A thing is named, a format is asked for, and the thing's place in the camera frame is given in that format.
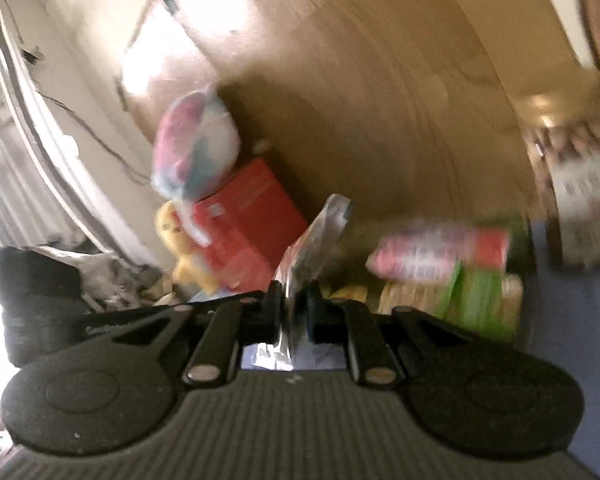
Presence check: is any gold snack packet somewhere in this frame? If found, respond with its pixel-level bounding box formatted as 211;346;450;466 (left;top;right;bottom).
329;285;372;307

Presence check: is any grey crumpled cloth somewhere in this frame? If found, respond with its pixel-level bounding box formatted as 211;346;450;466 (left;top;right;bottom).
79;254;177;312

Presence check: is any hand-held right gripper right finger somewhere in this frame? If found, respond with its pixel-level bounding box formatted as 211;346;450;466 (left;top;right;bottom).
307;285;482;387

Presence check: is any pastel unicorn plush toy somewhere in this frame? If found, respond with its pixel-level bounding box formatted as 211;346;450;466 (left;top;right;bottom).
151;91;242;202

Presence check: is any yellow duck plush toy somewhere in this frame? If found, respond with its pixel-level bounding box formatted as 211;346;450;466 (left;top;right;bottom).
155;202;222;294

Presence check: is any silver snack packet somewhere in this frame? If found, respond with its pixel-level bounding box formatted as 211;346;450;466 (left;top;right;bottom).
272;194;354;367

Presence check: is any large brown cardboard box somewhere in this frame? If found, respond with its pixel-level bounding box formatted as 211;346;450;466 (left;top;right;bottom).
120;0;537;242

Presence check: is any thin wall cable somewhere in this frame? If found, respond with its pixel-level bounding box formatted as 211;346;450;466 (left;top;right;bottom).
39;92;156;182

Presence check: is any gold-lidded snack jar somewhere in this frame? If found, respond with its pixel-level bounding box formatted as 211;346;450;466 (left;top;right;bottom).
522;95;600;274

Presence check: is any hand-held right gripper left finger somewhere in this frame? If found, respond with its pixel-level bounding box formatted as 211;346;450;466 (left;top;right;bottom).
82;280;286;386

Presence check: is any red gift box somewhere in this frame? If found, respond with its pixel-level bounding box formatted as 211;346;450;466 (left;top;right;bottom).
180;157;309;292

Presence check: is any black bag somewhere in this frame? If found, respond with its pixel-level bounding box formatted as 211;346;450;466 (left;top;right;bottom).
0;247;94;367

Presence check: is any white window frame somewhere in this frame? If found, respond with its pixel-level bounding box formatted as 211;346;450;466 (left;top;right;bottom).
0;0;132;262

